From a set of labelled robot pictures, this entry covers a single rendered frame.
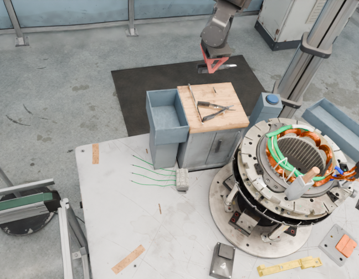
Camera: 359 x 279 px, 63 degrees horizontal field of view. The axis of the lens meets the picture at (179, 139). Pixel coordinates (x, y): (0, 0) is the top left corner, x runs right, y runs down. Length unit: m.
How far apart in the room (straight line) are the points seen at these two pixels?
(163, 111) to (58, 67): 1.84
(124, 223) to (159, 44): 2.23
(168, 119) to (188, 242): 0.42
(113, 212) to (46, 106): 1.55
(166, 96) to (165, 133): 0.17
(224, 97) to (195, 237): 0.49
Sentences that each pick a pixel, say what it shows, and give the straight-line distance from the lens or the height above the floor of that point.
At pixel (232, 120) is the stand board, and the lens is 0.96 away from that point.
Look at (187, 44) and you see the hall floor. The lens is 3.07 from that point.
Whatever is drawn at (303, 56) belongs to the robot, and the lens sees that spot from 1.21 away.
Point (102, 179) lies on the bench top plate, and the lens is 1.12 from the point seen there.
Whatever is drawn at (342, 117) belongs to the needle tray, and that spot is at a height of 1.05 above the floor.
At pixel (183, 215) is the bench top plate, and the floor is 0.78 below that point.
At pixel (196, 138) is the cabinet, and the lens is 0.97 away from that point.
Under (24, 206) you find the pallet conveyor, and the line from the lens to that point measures 1.16.
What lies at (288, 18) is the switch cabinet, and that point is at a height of 0.37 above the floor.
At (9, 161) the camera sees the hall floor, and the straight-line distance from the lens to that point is 2.24.
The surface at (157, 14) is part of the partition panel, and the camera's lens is 3.10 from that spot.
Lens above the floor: 1.76
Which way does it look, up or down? 53 degrees down
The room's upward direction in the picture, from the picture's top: 11 degrees clockwise
